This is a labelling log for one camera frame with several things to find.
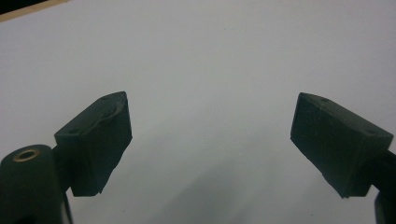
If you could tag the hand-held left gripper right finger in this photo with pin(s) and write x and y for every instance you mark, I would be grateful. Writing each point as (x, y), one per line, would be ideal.
(336, 143)

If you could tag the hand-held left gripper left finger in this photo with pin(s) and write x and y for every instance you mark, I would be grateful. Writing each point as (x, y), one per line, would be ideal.
(96, 143)

